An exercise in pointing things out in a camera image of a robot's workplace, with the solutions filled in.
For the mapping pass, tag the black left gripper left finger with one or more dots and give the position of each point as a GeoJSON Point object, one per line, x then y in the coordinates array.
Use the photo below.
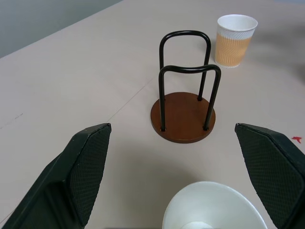
{"type": "Point", "coordinates": [71, 171]}

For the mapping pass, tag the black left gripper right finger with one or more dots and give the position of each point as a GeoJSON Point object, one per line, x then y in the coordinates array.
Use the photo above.
{"type": "Point", "coordinates": [274, 167]}

